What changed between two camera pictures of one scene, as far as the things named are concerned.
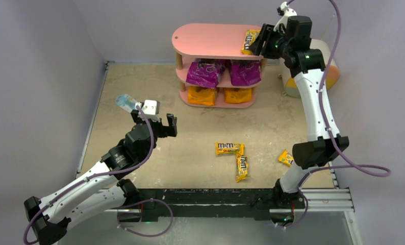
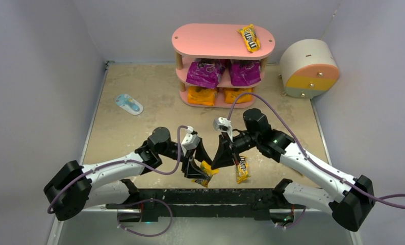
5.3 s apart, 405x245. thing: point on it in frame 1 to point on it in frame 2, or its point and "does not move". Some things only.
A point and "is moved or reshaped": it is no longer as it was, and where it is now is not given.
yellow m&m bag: [221, 147] is moved or reshaped
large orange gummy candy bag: [202, 96] does not move
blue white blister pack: [126, 101] does not move
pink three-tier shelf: [212, 71] does not move
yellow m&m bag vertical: [242, 166] does not move
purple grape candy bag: [205, 72] does not move
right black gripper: [268, 43] to [228, 148]
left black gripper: [154, 124] to [187, 160]
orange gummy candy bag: [237, 95] does not move
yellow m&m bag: [250, 35] is moved or reshaped
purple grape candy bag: [245, 72] does not move
